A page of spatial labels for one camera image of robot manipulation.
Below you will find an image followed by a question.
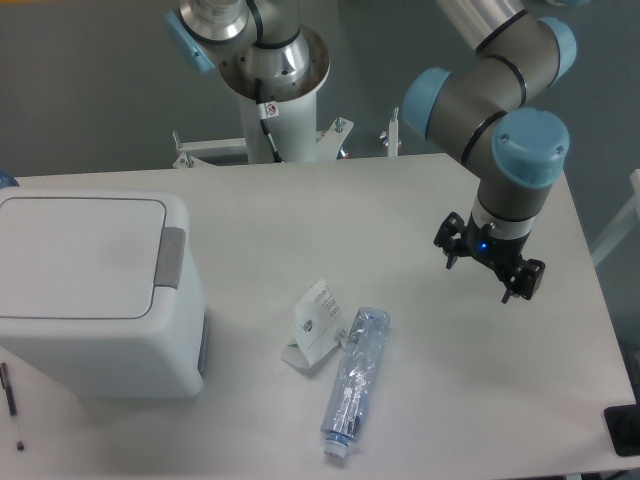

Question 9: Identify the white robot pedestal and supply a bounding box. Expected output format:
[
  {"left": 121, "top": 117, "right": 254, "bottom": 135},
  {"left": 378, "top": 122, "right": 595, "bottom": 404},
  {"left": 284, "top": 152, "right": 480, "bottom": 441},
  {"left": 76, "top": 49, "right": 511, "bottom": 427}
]
[{"left": 219, "top": 26, "right": 330, "bottom": 164}]

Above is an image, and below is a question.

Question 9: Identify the white frame at right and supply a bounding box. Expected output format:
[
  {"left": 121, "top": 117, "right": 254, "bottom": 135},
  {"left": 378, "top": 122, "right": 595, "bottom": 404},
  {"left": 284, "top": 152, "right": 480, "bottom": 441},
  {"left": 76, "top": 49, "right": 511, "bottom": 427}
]
[{"left": 591, "top": 169, "right": 639, "bottom": 267}]

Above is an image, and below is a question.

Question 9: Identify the crushed blue plastic bottle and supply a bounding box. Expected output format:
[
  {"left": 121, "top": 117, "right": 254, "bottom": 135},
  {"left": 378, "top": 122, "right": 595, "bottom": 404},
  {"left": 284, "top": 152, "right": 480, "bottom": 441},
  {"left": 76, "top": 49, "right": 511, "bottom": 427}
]
[{"left": 321, "top": 307, "right": 391, "bottom": 460}]

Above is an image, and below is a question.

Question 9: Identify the blue object at left edge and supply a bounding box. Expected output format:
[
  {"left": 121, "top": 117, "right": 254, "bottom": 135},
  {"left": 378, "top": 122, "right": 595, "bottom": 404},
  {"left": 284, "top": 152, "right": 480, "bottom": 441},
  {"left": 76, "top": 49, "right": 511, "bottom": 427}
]
[{"left": 0, "top": 170, "right": 20, "bottom": 189}]

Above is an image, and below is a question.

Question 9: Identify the black pen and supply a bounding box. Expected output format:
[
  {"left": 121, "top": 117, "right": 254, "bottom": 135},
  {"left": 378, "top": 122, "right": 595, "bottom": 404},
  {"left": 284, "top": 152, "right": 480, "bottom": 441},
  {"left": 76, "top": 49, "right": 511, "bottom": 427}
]
[{"left": 1, "top": 362, "right": 25, "bottom": 452}]

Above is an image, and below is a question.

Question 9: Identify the white metal base frame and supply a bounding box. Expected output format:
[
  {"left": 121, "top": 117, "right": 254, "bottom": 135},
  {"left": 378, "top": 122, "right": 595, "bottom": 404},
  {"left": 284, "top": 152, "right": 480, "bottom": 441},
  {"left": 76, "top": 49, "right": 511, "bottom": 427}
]
[{"left": 173, "top": 107, "right": 402, "bottom": 168}]

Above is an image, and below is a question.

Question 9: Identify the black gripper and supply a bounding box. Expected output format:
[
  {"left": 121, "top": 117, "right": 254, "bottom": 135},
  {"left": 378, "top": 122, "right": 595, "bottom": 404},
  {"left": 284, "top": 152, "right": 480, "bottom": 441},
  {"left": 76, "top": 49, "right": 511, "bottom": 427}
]
[{"left": 434, "top": 209, "right": 545, "bottom": 304}]

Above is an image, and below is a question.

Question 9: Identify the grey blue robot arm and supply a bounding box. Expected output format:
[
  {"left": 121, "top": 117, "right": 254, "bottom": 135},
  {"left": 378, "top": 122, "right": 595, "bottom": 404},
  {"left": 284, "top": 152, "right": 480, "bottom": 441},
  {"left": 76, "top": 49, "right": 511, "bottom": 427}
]
[{"left": 164, "top": 1, "right": 577, "bottom": 299}]

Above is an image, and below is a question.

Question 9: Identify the black device at table edge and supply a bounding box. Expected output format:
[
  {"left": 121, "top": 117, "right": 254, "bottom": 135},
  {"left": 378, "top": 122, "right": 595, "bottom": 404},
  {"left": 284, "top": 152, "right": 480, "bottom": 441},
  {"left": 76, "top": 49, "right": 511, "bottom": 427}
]
[{"left": 604, "top": 404, "right": 639, "bottom": 457}]

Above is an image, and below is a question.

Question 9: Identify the white crumpled paper package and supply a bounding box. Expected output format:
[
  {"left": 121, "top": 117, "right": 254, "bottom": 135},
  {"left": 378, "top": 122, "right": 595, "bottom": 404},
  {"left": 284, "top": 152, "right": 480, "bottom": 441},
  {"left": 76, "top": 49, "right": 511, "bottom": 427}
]
[{"left": 281, "top": 278, "right": 349, "bottom": 372}]

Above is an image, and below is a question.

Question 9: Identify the white trash can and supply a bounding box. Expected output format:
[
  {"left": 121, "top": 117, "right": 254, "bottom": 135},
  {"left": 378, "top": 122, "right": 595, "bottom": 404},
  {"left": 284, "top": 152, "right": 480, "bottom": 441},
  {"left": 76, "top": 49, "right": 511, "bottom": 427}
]
[{"left": 1, "top": 186, "right": 208, "bottom": 398}]

